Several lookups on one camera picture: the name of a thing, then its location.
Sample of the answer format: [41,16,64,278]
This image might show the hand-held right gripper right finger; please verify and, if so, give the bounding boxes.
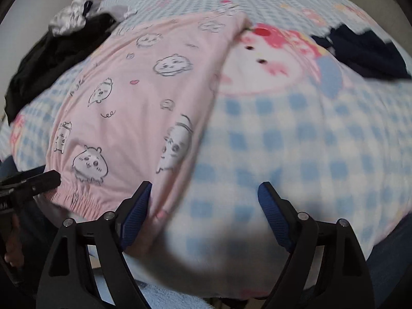
[257,181,375,309]

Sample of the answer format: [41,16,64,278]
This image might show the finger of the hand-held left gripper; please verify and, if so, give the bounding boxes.
[0,170,62,198]

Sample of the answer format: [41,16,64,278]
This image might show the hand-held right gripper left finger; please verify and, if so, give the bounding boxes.
[36,181,153,309]

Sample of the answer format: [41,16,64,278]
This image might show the pink printed pants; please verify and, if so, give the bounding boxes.
[45,11,253,229]

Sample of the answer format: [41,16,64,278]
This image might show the person's left hand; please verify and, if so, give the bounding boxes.
[5,222,28,268]

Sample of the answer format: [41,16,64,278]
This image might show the blue checkered printed blanket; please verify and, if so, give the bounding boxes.
[0,0,412,300]

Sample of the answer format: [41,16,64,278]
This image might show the light blue fluffy towel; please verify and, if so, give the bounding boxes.
[87,245,226,309]

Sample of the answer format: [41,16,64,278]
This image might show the black garment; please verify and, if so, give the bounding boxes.
[4,13,118,124]

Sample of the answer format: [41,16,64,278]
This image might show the person's right leg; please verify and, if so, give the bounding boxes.
[364,212,412,309]

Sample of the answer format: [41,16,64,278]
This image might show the white satin garment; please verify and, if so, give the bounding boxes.
[48,0,139,37]

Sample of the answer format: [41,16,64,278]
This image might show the navy blue garment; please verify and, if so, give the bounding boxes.
[311,24,412,81]

